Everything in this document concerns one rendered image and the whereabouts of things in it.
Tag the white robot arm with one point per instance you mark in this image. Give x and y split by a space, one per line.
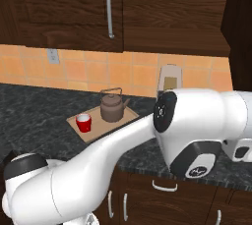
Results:
98 166

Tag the brown kettle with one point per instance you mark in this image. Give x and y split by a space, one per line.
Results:
111 109

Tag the tan wooden tray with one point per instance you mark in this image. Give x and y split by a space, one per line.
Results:
98 129

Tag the red mug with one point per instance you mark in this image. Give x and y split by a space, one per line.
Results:
84 124

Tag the tall dark wood cabinet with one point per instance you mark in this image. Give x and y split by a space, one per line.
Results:
241 32

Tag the grey wall outlet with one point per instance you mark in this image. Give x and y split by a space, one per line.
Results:
52 56

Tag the dark wood wall cabinet door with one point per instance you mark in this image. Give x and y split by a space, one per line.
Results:
174 12
49 9

